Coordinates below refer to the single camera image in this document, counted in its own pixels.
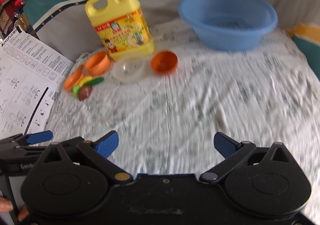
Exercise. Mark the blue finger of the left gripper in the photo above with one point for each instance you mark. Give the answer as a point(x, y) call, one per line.
point(35, 138)

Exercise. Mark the orange round cup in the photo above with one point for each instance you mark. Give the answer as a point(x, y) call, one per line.
point(97, 64)

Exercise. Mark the yellow dish soap jug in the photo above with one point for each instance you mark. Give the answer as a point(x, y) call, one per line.
point(121, 27)

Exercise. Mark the white instruction sheet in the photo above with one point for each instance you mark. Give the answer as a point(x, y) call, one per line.
point(32, 75)

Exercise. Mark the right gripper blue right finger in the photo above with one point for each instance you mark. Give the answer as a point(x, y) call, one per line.
point(235, 154)

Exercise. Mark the orange shallow dish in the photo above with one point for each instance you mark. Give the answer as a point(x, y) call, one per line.
point(73, 80)

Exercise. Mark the green toy vegetable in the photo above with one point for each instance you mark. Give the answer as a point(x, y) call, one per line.
point(95, 81)

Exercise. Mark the white patterned cloth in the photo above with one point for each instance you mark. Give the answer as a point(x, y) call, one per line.
point(166, 124)

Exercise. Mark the light green toy fruit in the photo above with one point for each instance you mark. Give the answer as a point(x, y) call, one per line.
point(75, 91)

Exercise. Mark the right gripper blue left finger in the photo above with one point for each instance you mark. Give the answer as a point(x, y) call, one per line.
point(96, 154)

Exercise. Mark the brown toy fruit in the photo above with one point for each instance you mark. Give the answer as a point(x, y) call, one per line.
point(84, 92)

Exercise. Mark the dark orange small bowl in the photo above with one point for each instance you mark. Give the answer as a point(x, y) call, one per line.
point(164, 63)

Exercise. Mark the clear plastic bowl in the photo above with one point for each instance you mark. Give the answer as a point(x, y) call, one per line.
point(129, 69)

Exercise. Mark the yellow toy banana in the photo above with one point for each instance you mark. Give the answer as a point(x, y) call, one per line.
point(84, 80)

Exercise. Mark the large blue plastic basin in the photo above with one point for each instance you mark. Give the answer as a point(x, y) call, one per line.
point(229, 25)

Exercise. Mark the person's left hand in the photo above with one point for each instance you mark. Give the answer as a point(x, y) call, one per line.
point(6, 206)

